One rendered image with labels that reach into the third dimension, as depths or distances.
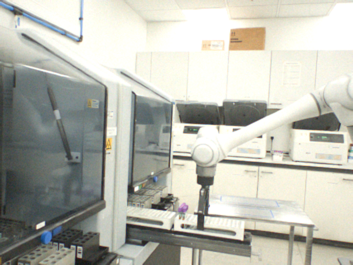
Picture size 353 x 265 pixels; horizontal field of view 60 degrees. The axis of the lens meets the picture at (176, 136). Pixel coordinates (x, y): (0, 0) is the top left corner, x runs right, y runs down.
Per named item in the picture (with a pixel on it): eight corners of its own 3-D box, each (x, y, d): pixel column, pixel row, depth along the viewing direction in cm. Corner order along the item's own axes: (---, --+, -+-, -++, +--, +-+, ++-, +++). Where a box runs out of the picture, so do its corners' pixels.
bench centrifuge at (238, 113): (216, 155, 362) (219, 97, 358) (221, 151, 422) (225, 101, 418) (265, 159, 348) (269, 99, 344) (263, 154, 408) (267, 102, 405)
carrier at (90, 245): (94, 247, 110) (95, 231, 110) (99, 248, 110) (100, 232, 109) (76, 262, 99) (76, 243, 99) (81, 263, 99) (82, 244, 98)
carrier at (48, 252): (50, 263, 97) (51, 245, 97) (56, 264, 97) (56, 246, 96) (23, 281, 86) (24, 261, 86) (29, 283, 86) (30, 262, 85)
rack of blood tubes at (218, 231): (173, 233, 133) (174, 219, 133) (178, 225, 143) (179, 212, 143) (242, 243, 126) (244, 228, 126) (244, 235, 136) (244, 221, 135)
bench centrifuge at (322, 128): (292, 161, 341) (297, 99, 337) (287, 156, 400) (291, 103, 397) (348, 166, 326) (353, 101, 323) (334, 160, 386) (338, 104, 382)
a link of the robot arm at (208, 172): (218, 162, 137) (217, 175, 137) (198, 160, 139) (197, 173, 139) (215, 164, 128) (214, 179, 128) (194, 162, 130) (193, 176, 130)
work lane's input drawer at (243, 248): (97, 238, 141) (99, 218, 140) (112, 228, 154) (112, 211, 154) (261, 265, 122) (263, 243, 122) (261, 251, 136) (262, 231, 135)
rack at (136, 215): (107, 223, 141) (108, 210, 141) (117, 217, 151) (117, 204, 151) (169, 232, 134) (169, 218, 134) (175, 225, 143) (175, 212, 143)
